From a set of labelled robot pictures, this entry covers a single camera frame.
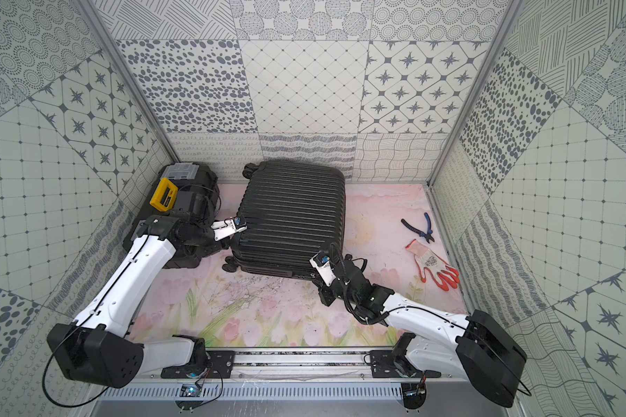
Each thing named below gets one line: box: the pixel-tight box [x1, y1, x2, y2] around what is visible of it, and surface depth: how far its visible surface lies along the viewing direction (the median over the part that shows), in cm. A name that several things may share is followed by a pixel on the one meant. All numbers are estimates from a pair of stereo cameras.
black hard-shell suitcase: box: [221, 159, 347, 279], surface depth 85 cm
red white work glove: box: [405, 238, 460, 292], surface depth 95 cm
